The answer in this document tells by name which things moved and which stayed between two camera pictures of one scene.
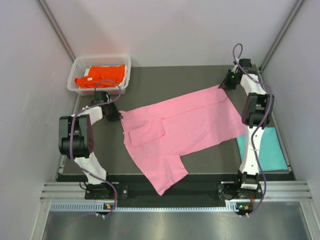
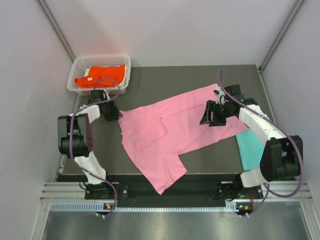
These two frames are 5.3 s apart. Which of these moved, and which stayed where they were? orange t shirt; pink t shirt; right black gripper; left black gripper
Moved: right black gripper
Stayed: orange t shirt; pink t shirt; left black gripper
